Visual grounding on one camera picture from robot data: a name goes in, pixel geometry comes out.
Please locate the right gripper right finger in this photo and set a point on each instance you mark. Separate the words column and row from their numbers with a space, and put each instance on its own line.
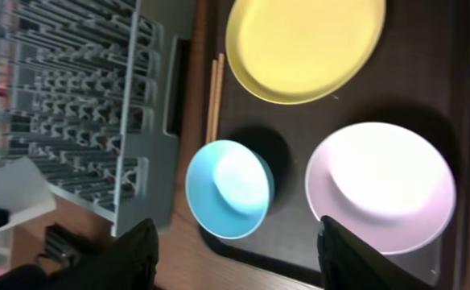
column 348, row 263

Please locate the grey plastic dish rack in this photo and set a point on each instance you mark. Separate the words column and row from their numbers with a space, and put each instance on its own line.
column 90, row 93

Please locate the yellow plate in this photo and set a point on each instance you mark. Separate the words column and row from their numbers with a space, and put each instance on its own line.
column 296, row 51

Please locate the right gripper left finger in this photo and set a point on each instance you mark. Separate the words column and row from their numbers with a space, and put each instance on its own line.
column 129, row 264

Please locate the dark brown serving tray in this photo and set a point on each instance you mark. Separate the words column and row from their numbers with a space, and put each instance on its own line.
column 418, row 77

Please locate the light blue bowl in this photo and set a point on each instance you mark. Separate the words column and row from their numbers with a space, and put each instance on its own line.
column 229, row 189

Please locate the right wooden chopstick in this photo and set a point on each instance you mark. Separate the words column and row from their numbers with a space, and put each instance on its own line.
column 217, row 95

